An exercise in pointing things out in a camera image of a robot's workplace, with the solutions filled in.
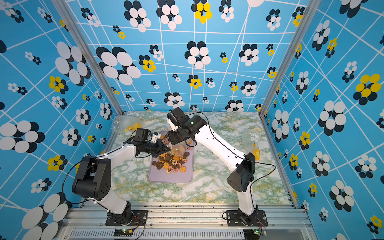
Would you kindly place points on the pile of poured cookies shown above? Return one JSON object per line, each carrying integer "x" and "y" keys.
{"x": 172, "y": 164}

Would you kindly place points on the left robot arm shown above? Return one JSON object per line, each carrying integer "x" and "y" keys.
{"x": 93, "y": 179}

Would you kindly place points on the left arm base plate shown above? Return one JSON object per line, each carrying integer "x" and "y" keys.
{"x": 132, "y": 218}

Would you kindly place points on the lilac plastic tray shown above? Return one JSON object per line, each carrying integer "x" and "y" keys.
{"x": 156, "y": 176}

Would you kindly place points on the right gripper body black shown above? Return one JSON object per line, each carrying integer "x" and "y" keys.
{"x": 177, "y": 136}

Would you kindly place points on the right controller board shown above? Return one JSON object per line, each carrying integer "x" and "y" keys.
{"x": 252, "y": 234}

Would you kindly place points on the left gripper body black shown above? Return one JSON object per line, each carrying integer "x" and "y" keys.
{"x": 150, "y": 147}

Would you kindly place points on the aluminium front rail frame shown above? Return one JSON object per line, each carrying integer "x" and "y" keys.
{"x": 188, "y": 221}

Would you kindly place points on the controller board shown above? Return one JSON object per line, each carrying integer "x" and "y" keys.
{"x": 123, "y": 233}
{"x": 252, "y": 234}

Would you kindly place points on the left controller board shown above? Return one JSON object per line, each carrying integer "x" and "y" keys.
{"x": 123, "y": 233}

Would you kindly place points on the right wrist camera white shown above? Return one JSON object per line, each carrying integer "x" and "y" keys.
{"x": 172, "y": 125}

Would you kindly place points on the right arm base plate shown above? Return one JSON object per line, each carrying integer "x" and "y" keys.
{"x": 236, "y": 218}

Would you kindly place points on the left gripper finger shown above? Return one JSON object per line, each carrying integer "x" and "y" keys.
{"x": 159, "y": 152}
{"x": 167, "y": 143}

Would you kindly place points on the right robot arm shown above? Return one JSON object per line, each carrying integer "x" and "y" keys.
{"x": 242, "y": 166}

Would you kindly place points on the ziploc bag of cookies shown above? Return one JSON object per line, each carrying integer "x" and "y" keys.
{"x": 179, "y": 149}
{"x": 124, "y": 124}
{"x": 251, "y": 141}

